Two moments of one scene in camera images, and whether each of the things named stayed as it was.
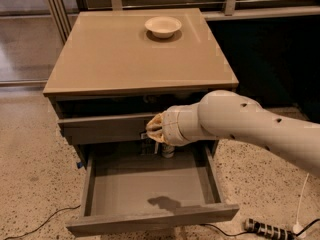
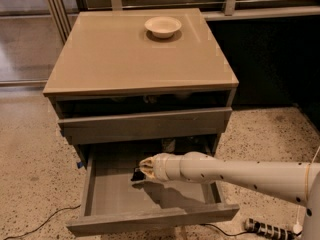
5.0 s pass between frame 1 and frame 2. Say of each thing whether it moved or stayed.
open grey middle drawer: stayed
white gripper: moved
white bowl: stayed
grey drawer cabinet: stayed
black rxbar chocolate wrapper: moved
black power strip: stayed
